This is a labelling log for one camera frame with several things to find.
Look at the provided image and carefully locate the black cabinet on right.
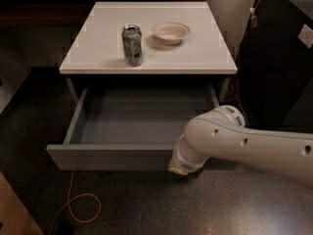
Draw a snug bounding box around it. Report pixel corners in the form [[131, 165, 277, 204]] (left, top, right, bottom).
[[238, 0, 313, 133]]

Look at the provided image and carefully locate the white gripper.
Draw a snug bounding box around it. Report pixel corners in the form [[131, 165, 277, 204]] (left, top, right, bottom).
[[168, 140, 208, 175]]

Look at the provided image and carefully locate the white paper bowl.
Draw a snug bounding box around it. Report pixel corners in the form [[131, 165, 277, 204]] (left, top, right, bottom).
[[153, 23, 190, 46]]

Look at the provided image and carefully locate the orange cable on cabinet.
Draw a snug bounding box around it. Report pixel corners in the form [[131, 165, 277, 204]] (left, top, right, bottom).
[[249, 0, 313, 29]]

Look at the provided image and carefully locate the white top drawer cabinet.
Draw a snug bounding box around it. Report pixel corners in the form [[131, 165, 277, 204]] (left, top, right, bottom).
[[59, 1, 239, 105]]

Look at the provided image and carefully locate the brown wooden furniture corner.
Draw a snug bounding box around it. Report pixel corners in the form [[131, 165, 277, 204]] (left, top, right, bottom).
[[0, 172, 44, 235]]

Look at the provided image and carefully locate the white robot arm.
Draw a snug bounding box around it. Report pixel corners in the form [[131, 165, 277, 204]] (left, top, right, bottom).
[[169, 105, 313, 188]]

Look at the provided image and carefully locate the orange cable on floor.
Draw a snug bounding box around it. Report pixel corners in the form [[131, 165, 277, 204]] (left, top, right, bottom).
[[48, 169, 103, 235]]

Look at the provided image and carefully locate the grey top drawer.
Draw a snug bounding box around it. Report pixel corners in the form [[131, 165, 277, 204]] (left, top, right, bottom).
[[47, 82, 219, 171]]

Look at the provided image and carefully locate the silver green soda can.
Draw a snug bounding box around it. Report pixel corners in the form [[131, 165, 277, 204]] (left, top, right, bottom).
[[121, 24, 143, 67]]

